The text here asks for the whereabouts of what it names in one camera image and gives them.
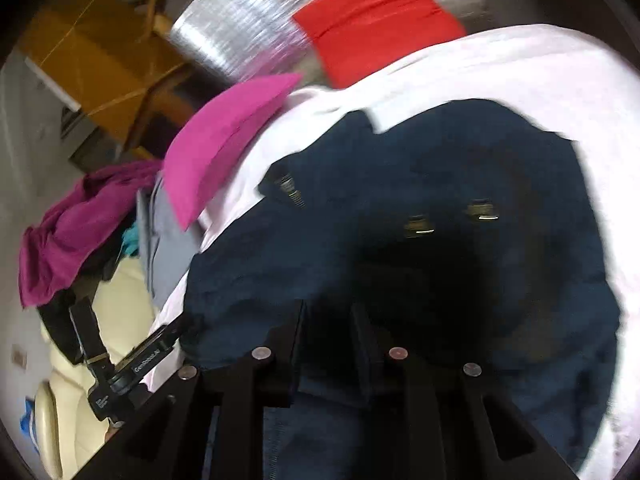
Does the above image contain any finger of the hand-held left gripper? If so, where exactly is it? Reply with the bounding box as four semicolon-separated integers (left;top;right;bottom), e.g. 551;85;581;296
69;296;108;368

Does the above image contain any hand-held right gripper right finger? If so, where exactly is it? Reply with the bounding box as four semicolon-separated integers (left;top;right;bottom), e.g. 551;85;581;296
350;302;581;480

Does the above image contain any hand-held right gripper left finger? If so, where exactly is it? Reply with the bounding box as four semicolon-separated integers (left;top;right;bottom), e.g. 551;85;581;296
65;299;307;480

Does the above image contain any navy blue jacket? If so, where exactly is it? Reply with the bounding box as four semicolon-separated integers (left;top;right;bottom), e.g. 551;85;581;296
180;99;623;480

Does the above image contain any cream leather sofa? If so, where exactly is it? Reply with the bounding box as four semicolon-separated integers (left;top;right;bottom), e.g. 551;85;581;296
37;255;186;480

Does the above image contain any grey garment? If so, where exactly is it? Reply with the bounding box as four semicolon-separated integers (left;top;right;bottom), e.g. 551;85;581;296
136;172;203;311

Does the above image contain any teal cloth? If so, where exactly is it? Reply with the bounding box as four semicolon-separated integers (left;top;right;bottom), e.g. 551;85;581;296
120;227;141;258

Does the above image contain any magenta throw blanket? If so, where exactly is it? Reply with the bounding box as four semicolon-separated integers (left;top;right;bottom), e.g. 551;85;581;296
19;160;166;310

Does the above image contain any magenta pillow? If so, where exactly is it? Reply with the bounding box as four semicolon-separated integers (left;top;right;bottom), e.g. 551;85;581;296
162;72;305;231

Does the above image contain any orange wooden column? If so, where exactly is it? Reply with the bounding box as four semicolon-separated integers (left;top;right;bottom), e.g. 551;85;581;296
17;0;193;153

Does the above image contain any pale pink blanket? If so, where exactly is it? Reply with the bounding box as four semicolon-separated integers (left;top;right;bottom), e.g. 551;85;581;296
147;24;640;478

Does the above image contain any small red pillow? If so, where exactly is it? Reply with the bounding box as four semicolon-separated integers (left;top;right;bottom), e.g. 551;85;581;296
291;0;468;88

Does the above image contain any silver foil mat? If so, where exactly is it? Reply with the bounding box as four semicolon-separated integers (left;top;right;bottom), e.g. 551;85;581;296
169;0;488;86

